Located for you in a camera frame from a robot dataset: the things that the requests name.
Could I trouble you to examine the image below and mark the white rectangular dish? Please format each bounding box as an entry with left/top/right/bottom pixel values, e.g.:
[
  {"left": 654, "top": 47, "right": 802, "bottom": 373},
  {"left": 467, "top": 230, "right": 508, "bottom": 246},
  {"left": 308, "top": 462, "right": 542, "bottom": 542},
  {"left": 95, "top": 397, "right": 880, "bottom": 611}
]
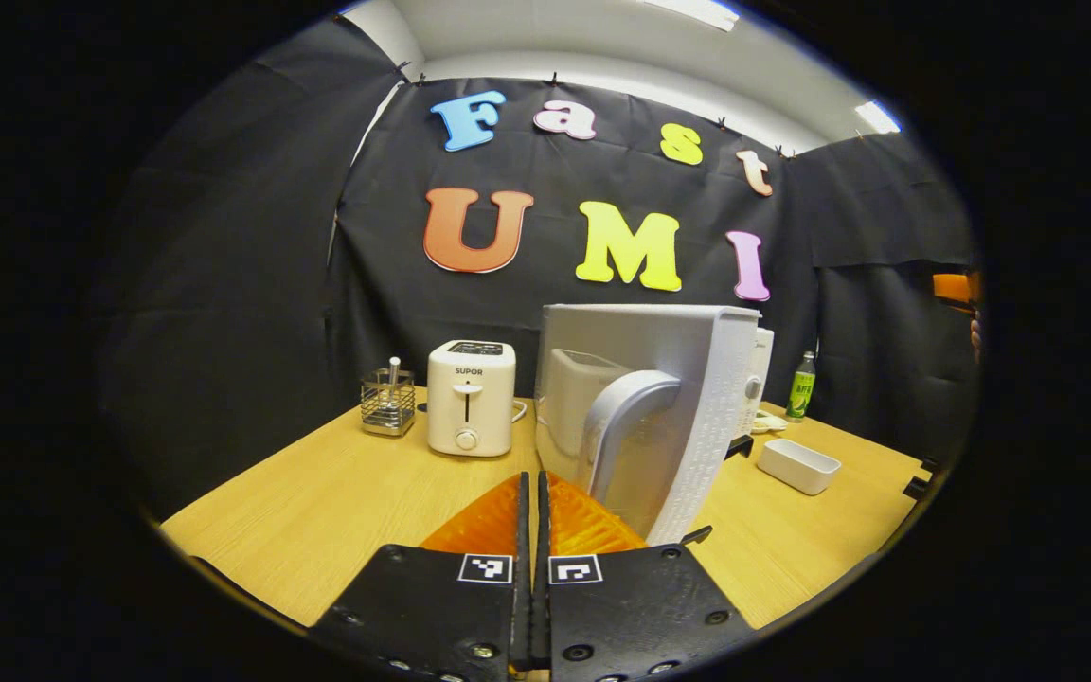
[{"left": 756, "top": 438, "right": 842, "bottom": 496}]

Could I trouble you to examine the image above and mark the white microwave oven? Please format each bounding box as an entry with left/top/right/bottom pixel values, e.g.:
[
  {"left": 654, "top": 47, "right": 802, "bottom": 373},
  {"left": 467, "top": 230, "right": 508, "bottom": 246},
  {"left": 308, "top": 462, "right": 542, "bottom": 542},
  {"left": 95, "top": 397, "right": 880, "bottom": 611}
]
[{"left": 534, "top": 303, "right": 776, "bottom": 548}]

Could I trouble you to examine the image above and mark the green drink bottle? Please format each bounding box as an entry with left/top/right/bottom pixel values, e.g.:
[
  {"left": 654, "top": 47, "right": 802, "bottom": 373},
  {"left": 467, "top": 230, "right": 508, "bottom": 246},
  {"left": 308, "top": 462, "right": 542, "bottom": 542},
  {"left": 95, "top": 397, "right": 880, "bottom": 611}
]
[{"left": 786, "top": 351, "right": 817, "bottom": 421}]

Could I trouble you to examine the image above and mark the white toaster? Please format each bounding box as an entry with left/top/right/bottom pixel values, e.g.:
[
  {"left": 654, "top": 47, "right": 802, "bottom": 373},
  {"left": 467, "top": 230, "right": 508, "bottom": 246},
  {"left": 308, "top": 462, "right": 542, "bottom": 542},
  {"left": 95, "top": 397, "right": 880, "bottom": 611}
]
[{"left": 426, "top": 340, "right": 518, "bottom": 458}]

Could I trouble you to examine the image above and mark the small ceiling light panel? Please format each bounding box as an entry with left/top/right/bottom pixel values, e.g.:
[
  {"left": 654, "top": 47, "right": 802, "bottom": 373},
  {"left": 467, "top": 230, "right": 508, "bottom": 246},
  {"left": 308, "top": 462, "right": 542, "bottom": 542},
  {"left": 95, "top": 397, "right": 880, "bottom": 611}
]
[{"left": 853, "top": 99, "right": 902, "bottom": 135}]

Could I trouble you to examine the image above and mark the black backdrop cloth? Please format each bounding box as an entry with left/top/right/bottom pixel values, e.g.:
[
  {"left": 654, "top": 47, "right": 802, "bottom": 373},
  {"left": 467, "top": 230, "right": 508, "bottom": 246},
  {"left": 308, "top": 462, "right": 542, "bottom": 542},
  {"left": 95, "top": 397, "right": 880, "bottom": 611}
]
[{"left": 96, "top": 19, "right": 982, "bottom": 517}]

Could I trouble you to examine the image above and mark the large ceiling light panel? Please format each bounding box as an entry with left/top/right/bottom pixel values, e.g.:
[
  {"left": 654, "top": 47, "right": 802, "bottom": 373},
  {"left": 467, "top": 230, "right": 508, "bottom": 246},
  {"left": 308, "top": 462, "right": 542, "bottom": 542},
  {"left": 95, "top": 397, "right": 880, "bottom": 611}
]
[{"left": 640, "top": 0, "right": 741, "bottom": 32}]

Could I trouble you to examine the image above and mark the wire mesh utensil holder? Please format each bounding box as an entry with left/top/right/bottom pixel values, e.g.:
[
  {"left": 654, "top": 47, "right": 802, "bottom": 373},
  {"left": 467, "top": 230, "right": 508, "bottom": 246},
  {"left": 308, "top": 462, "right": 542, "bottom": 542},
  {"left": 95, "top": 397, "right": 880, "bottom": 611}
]
[{"left": 360, "top": 357, "right": 417, "bottom": 437}]

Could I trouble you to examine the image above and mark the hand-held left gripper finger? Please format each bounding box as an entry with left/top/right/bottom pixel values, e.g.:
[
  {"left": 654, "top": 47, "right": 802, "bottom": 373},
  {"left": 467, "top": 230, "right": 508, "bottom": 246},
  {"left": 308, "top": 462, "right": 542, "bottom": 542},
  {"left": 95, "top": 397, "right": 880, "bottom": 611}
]
[
  {"left": 309, "top": 471, "right": 532, "bottom": 681},
  {"left": 534, "top": 471, "right": 757, "bottom": 681}
]

